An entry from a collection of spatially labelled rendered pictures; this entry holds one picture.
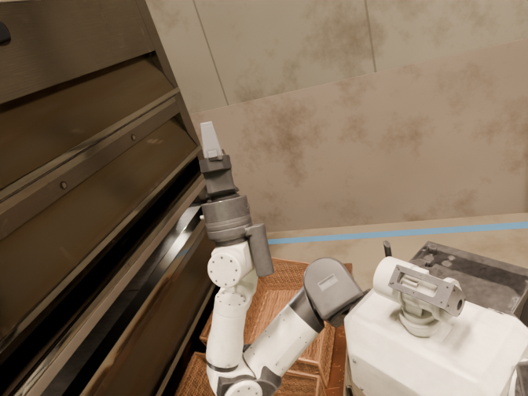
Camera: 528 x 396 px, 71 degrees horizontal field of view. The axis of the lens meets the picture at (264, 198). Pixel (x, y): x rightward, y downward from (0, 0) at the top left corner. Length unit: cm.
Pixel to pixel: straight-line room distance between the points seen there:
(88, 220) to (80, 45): 53
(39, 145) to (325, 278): 78
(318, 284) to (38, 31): 97
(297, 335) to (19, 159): 76
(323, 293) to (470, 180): 259
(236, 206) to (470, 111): 253
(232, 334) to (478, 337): 41
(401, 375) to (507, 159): 269
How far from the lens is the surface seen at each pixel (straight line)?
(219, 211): 66
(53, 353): 92
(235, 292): 77
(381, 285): 62
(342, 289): 76
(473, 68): 296
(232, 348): 77
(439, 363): 64
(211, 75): 319
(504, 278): 77
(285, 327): 80
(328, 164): 317
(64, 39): 129
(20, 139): 109
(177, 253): 151
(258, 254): 68
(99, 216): 120
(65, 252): 111
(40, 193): 109
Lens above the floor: 191
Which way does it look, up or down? 26 degrees down
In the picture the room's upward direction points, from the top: 18 degrees counter-clockwise
